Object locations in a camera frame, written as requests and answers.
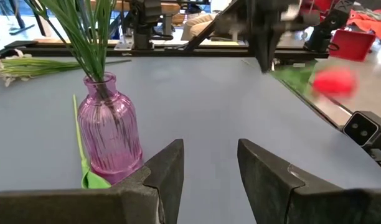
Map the black aluminium table frame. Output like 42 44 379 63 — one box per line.
0 0 381 175

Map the white flower bunch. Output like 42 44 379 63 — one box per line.
0 49 132 88

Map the black table-level camera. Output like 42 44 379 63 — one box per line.
342 110 381 147

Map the red cloth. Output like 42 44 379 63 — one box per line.
346 8 381 40

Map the red flower bunch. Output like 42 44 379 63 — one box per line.
24 0 129 150

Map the white tulip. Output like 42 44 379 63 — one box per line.
72 94 112 190

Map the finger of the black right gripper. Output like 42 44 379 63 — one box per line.
255 30 268 73
266 30 284 73

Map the silver metal bracket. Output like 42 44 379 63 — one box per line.
113 35 134 51

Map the pink ribbed glass vase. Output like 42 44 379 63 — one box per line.
77 72 144 186

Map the red plastic bin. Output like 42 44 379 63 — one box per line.
329 29 377 62

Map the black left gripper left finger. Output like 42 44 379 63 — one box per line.
0 138 186 224

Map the red tulip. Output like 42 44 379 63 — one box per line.
270 60 359 100

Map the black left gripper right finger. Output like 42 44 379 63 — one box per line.
237 138 381 224

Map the black stand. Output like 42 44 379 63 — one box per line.
303 0 356 53

